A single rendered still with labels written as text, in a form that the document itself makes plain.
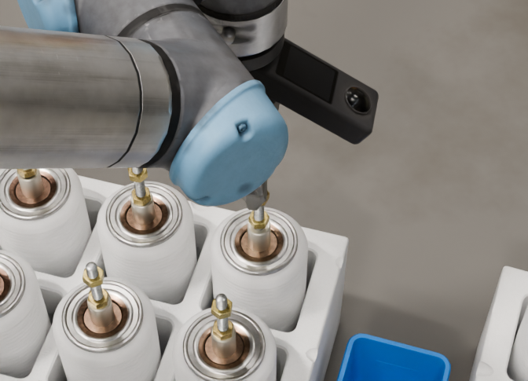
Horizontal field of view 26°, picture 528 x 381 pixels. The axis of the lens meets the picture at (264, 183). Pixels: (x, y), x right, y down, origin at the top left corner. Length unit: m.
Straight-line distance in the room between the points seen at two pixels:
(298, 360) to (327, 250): 0.13
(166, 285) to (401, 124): 0.49
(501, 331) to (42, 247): 0.47
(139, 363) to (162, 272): 0.10
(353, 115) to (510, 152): 0.64
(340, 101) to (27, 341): 0.41
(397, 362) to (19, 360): 0.39
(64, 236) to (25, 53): 0.60
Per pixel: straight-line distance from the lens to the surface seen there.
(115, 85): 0.62
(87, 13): 0.73
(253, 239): 1.09
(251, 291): 1.10
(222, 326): 1.01
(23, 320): 1.11
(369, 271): 1.40
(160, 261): 1.12
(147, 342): 1.07
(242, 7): 0.81
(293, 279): 1.11
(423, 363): 1.23
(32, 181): 1.14
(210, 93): 0.66
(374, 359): 1.25
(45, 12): 0.74
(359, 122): 0.91
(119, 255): 1.12
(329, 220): 1.43
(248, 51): 0.85
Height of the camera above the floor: 1.19
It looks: 54 degrees down
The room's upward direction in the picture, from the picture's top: straight up
